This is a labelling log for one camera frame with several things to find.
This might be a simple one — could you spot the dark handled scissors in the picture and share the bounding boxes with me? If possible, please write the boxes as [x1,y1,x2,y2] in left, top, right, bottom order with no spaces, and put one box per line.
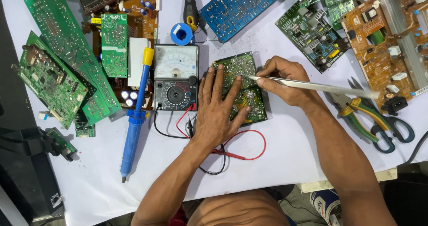
[348,77,415,154]

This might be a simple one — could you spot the black yellow handled tool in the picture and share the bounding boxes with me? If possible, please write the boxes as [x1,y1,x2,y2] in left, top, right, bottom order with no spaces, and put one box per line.
[183,0,201,33]

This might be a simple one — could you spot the black clamp stand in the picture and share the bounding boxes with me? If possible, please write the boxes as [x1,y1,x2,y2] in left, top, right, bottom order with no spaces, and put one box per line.
[0,126,78,162]

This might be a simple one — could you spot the long green circuit board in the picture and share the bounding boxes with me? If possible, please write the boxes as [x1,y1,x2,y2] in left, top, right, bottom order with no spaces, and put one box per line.
[24,0,122,125]

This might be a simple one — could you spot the brown board with capacitors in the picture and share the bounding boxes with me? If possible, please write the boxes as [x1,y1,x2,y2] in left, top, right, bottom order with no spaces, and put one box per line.
[82,0,160,111]

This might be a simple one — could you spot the green board with connectors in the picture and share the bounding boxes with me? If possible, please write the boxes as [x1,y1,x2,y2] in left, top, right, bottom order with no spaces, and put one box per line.
[11,31,89,130]

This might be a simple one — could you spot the green board with components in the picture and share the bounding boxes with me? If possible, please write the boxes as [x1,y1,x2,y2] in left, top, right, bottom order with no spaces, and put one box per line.
[275,0,351,74]

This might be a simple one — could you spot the red multimeter probe lead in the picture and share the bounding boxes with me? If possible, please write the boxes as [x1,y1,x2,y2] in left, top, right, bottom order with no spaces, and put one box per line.
[176,104,267,161]

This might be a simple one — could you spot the analog multimeter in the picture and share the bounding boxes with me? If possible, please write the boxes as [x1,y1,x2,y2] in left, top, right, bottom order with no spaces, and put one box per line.
[153,44,200,112]

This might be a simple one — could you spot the long metal tweezers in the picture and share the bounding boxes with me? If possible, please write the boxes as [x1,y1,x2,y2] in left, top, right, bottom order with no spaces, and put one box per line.
[246,75,380,99]

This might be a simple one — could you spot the black box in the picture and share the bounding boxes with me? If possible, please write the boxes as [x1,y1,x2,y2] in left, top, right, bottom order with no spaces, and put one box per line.
[0,0,66,221]

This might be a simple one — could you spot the small green circuit board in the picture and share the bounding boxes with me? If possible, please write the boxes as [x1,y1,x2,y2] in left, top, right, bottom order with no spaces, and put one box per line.
[211,51,268,127]

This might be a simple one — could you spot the tiny green circuit board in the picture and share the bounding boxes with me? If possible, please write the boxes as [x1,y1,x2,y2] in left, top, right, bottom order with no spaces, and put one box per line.
[74,112,96,138]

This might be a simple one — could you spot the narrow green circuit board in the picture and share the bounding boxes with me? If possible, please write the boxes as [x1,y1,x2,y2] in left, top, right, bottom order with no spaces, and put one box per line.
[101,13,128,79]

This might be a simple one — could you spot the person's right hand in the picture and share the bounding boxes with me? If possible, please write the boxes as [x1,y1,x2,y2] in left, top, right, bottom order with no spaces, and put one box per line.
[255,55,322,108]

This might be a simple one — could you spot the person's left hand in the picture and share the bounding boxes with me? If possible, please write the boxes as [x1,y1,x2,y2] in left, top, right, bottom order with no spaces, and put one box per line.
[193,65,251,145]

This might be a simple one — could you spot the black cable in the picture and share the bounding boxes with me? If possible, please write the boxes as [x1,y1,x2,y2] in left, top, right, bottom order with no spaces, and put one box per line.
[403,130,428,166]

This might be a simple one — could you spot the blue solder wire spool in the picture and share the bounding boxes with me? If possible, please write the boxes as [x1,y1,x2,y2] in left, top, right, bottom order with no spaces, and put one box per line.
[170,23,196,46]

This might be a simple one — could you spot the black multimeter probe lead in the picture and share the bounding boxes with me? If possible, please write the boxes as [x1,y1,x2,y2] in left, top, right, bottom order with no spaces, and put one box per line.
[153,104,226,176]

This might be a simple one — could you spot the blue circuit board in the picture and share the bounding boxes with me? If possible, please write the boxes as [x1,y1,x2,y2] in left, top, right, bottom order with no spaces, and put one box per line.
[198,0,289,44]

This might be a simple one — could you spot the person's bare torso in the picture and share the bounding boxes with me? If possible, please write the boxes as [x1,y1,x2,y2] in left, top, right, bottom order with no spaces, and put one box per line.
[187,189,291,226]

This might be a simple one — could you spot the blue desoldering pump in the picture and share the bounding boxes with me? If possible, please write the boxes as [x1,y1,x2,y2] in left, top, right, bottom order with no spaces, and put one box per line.
[120,47,155,183]

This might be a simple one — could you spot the yellow green handled pliers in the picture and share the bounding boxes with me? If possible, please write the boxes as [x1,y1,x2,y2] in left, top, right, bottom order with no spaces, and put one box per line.
[326,92,391,143]

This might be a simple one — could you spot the white paper table cover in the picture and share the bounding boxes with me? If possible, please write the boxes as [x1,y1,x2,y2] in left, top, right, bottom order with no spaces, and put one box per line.
[0,0,428,226]

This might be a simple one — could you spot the orange power supply board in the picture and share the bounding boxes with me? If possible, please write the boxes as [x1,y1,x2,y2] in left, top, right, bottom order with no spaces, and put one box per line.
[340,0,428,114]

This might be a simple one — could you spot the white can with label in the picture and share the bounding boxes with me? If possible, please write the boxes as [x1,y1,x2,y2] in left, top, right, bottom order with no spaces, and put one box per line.
[309,189,342,226]

